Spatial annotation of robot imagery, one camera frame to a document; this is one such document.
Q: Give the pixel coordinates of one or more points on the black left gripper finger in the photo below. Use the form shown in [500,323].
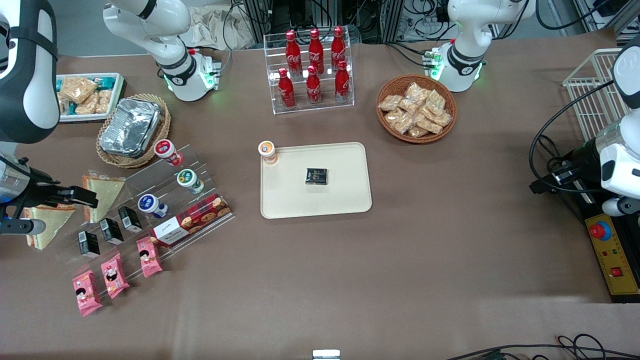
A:
[541,187]
[562,175]

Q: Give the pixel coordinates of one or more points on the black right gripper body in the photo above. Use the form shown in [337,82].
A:
[36,187]

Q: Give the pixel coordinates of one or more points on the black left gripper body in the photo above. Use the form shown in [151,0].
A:
[580,160]

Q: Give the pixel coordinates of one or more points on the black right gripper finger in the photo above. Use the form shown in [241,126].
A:
[86,197]
[62,199]

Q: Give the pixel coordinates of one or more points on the triangle sandwich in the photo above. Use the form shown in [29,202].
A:
[50,227]
[105,192]

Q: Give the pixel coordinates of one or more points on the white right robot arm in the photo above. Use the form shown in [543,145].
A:
[170,30]

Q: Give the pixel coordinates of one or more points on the cream plastic tray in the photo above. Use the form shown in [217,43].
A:
[320,200]

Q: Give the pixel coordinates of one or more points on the small black barcode box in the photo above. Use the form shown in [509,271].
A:
[111,231]
[130,219]
[89,243]

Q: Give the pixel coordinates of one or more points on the blue lid gum bottle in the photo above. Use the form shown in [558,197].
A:
[151,204]

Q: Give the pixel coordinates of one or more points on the pink cartoon snack pack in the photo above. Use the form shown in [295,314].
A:
[114,275]
[149,256]
[86,292]

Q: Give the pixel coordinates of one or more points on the silver foil container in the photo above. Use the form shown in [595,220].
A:
[130,125]

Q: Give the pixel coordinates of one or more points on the light oval wicker basket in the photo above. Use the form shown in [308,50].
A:
[157,145]

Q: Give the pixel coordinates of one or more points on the beige rice cracker packet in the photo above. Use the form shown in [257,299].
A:
[104,100]
[77,87]
[63,104]
[89,105]

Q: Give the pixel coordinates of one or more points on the red lid gum bottle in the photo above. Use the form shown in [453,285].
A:
[167,151]

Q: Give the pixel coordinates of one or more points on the yellow black control box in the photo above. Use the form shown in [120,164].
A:
[617,260]

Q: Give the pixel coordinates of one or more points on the green lid gum bottle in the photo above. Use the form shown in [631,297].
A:
[189,180]

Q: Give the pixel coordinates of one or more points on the white snack bin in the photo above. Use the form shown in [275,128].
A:
[117,95]

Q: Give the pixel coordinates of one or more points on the red plaid cookie box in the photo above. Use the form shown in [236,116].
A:
[200,217]

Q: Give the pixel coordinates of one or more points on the teal snack packet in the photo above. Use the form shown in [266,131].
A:
[104,80]

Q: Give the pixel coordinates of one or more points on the clear wrapped cracker packet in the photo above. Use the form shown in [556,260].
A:
[436,100]
[398,121]
[418,132]
[410,106]
[429,123]
[389,103]
[416,91]
[443,119]

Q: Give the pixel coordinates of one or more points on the clear acrylic stepped shelf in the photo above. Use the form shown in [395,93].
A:
[210,185]

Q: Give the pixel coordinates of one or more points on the round brown wicker basket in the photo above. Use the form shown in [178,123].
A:
[387,130]

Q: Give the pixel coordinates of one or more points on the orange lid gum bottle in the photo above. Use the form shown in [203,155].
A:
[267,150]

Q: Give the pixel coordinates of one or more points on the crumpled beige cloth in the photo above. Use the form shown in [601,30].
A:
[220,27]

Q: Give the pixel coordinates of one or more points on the red cola bottle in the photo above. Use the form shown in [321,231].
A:
[315,50]
[338,47]
[286,92]
[342,85]
[313,89]
[292,52]

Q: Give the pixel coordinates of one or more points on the small black box gold print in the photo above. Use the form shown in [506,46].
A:
[316,176]

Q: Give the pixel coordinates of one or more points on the clear acrylic bottle rack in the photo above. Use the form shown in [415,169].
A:
[327,107]

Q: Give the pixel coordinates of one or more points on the small white block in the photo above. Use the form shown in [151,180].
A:
[326,355]

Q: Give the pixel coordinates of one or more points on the black aluminium frame rack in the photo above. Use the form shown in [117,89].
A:
[350,15]

